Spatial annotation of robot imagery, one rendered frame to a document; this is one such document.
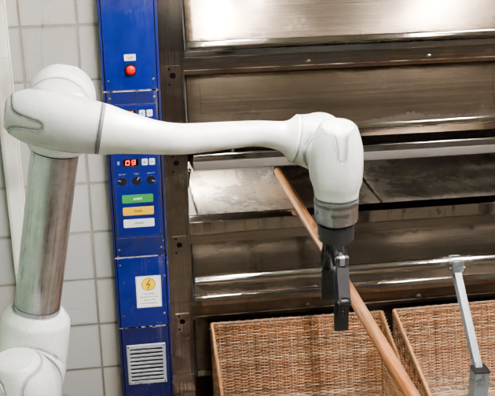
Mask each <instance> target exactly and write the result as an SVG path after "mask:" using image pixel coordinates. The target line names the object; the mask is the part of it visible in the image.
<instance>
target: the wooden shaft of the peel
mask: <svg viewBox="0 0 495 396"><path fill-rule="evenodd" d="M274 174H275V175H276V176H277V179H278V181H279V182H280V184H281V186H282V187H283V189H284V191H285V192H286V194H287V196H288V198H289V200H290V201H291V203H292V205H293V206H294V208H295V210H296V211H297V213H298V215H299V217H300V218H301V220H302V222H303V224H304V226H305V227H306V229H307V230H308V232H309V234H310V235H311V237H312V239H313V241H314V243H315V244H316V245H317V248H318V250H319V251H320V253H321V248H322V243H321V242H320V241H319V240H318V238H317V225H316V224H315V222H314V220H313V219H312V217H311V216H310V213H309V212H308V210H307V209H306V207H305V206H304V204H303V202H302V201H301V199H300V198H299V195H298V194H297V192H296V191H295V189H294V188H293V186H292V184H291V182H290V181H289V180H288V178H287V176H286V174H285V173H284V171H283V170H282V168H281V167H276V168H275V169H274ZM350 299H351V306H352V308H353V309H354V312H355V313H356V314H357V317H358V318H359V320H360V322H361V323H362V325H363V327H364V328H365V331H366V332H367V333H368V336H369V338H370V339H371V340H372V342H373V344H374V346H375V348H376V349H377V351H378V353H379V355H380V357H381V358H382V359H383V362H384V363H385V365H386V366H387V368H388V370H389V372H390V374H391V375H392V377H393V378H394V381H395V382H396V384H397V385H398V387H399V389H400V391H401V392H402V394H403V396H420V394H419V392H418V391H417V389H416V388H415V386H414V384H413V382H412V380H411V379H410V378H409V376H408V374H407V373H406V371H405V370H404V368H403V366H402V364H401V363H400V361H399V360H398V358H397V356H396V355H395V353H394V351H393V350H392V348H391V346H390V345H389V343H388V342H387V340H386V338H385V337H384V335H383V333H382V332H381V331H380V328H379V327H378V325H377V323H376V322H375V320H374V319H373V317H372V315H371V314H370V313H369V310H368V309H367V307H366V305H365V304H364V302H363V301H362V299H361V297H360V295H359V294H358V292H357V291H356V289H355V287H354V286H353V285H352V283H351V281H350Z"/></svg>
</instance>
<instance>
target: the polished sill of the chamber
mask: <svg viewBox="0 0 495 396"><path fill-rule="evenodd" d="M306 209H307V210H308V212H309V213H310V216H311V217H312V219H313V220H314V222H315V224H316V225H317V223H316V220H315V217H314V207H307V208H306ZM487 214H495V196H472V197H460V198H448V199H436V200H413V201H401V202H389V203H366V204H358V220H357V222H356V223H362V222H385V221H397V220H408V219H419V218H441V217H453V216H465V215H487ZM295 227H305V226H304V224H303V221H302V220H301V218H300V217H299V215H298V213H297V211H296V210H295V209H283V210H271V211H248V212H237V213H225V214H202V215H190V216H189V234H190V235H193V234H205V233H227V232H238V231H249V230H261V229H283V228H295Z"/></svg>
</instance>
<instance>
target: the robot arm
mask: <svg viewBox="0 0 495 396"><path fill-rule="evenodd" d="M3 127H4V128H5V129H6V130H7V133H8V134H10V135H11V136H13V137H15V138H16V139H18V140H20V141H22V142H24V143H26V144H27V146H28V148H29V149H30V150H31V153H30V160H29V168H28V176H27V190H26V197H25V205H24V220H23V227H22V235H21V242H20V257H19V265H18V272H17V280H16V294H15V301H14V302H13V303H11V304H10V305H9V306H7V307H6V308H5V309H4V311H3V312H2V317H1V321H0V396H61V395H62V385H63V383H64V378H65V374H66V370H67V365H68V350H69V337H70V325H71V322H70V317H69V315H68V313H67V312H66V310H65V309H64V308H63V306H62V305H61V296H62V288H63V282H64V270H65V263H66V257H67V250H68V238H69V231H70V225H71V218H72V206H73V200H74V193H75V181H76V175H77V167H78V161H79V156H81V155H82V154H83V153H84V154H94V153H95V154H96V155H110V154H151V155H185V154H195V153H202V152H213V151H219V150H226V149H237V148H243V147H265V148H270V149H276V150H277V151H280V152H282V153H283V154H284V155H285V156H286V158H287V159H288V162H292V163H295V164H298V165H299V166H301V167H305V168H306V169H308V170H309V174H310V180H311V182H312V186H313V190H314V198H313V201H314V217H315V220H316V223H317V238H318V240H319V241H320V242H321V243H322V248H321V258H320V263H322V265H321V268H322V271H321V299H322V300H324V299H335V298H336V300H334V301H333V304H334V326H333V329H334V332H337V331H347V330H348V326H349V304H351V299H350V278H349V268H348V260H349V257H348V255H347V250H346V249H344V246H345V245H346V244H348V243H350V242H351V241H352V240H353V239H354V224H355V223H356V222H357V220H358V202H359V197H358V196H359V190H360V188H361V183H362V178H363V166H364V155H363V144H362V141H361V135H360V133H359V130H358V127H357V126H356V124H355V123H353V122H352V121H350V120H348V119H340V118H336V117H334V116H333V115H329V114H327V113H323V112H314V113H310V114H305V115H295V116H294V117H293V118H291V119H290V120H288V121H280V122H279V121H234V122H217V123H167V122H162V121H159V120H154V119H150V118H147V117H144V116H141V115H137V114H134V113H132V112H128V111H125V110H123V109H121V108H117V107H115V106H113V105H110V104H106V103H103V104H102V102H100V101H96V92H95V88H94V85H93V83H92V81H91V79H90V78H89V76H88V75H87V74H86V73H85V72H84V71H82V70H81V69H79V68H77V67H75V66H70V65H65V64H53V65H50V66H48V67H46V68H43V69H42V70H41V71H40V72H39V73H38V74H37V75H36V76H35V77H34V78H33V79H32V81H31V82H30V84H29V86H28V88H27V89H25V90H20V91H17V92H15V93H12V94H11V95H10V96H9V97H8V98H7V99H6V100H5V108H4V116H3ZM98 128H99V129H98ZM96 143H97V144H96ZM95 148H96V149H95Z"/></svg>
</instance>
